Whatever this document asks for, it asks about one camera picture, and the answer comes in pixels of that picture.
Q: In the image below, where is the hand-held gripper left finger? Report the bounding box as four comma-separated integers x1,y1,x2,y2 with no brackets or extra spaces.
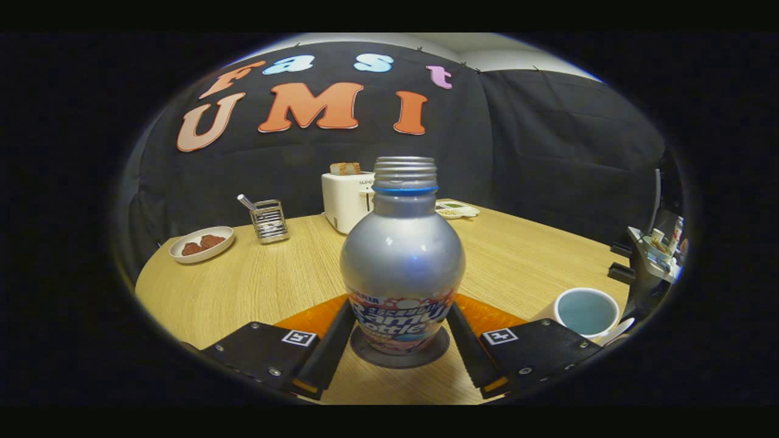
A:
183,296,357,401

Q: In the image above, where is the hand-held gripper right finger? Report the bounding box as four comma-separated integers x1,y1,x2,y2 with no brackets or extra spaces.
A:
446,294,603,400

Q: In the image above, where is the dark brown round coaster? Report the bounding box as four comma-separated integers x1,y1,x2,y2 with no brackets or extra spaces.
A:
350,324,451,369

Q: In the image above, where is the silver juice bottle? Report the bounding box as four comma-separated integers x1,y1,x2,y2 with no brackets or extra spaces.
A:
340,156,467,355

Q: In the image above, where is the white cup with blue inside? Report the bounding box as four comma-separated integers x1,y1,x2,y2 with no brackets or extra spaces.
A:
531,287,635,346

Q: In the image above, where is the wooden table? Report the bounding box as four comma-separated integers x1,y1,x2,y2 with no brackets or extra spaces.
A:
134,204,631,405

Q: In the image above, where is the white divided snack tray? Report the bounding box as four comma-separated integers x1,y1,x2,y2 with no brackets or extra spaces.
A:
435,200,480,220

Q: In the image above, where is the white toaster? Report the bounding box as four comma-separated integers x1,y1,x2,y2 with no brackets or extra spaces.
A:
321,171,376,235

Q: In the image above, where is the white round plate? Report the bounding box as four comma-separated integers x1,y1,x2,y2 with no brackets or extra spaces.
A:
169,226,235,264

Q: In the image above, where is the metal wire utensil holder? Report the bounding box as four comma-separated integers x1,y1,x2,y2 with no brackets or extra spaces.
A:
250,200,290,245

